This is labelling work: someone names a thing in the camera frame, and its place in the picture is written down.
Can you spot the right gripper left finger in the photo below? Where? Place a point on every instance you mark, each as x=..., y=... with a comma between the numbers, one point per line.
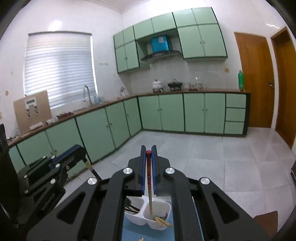
x=96, y=209

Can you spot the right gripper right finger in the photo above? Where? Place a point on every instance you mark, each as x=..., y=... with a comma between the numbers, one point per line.
x=201, y=210

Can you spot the black chopstick silver band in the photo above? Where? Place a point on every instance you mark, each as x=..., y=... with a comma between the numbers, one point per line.
x=92, y=170

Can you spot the plain wooden chopstick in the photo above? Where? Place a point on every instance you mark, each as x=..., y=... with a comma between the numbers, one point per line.
x=161, y=222

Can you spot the green lower kitchen cabinets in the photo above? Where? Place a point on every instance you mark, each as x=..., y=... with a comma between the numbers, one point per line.
x=103, y=129

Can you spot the blue table cloth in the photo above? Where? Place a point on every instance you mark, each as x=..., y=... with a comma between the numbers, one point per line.
x=131, y=231

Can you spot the white double utensil holder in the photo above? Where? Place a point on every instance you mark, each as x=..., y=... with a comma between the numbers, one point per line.
x=143, y=217

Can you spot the brown wooden stool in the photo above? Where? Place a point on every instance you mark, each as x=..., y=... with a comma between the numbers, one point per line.
x=269, y=222

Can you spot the cardboard box with picture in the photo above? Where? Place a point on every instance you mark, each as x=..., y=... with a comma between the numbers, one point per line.
x=32, y=111

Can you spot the chrome sink faucet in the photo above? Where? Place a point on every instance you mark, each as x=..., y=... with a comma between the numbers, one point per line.
x=86, y=92

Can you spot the steel kettle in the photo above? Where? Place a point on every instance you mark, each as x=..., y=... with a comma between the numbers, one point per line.
x=122, y=92

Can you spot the white window blind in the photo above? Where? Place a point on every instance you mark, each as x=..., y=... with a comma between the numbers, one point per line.
x=60, y=63

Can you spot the black wok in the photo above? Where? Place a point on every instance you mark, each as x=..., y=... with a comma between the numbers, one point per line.
x=175, y=85

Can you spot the white cooking pot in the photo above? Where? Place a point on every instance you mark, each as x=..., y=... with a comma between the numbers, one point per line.
x=157, y=86

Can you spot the green bottle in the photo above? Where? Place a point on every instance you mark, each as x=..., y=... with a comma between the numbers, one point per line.
x=241, y=80

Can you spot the wooden door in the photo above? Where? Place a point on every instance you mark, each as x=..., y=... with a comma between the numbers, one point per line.
x=284, y=51
x=257, y=69

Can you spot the black range hood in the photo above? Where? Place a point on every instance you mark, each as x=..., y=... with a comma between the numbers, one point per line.
x=159, y=48

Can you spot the green upper wall cabinets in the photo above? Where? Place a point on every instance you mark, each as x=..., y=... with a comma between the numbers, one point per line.
x=190, y=34

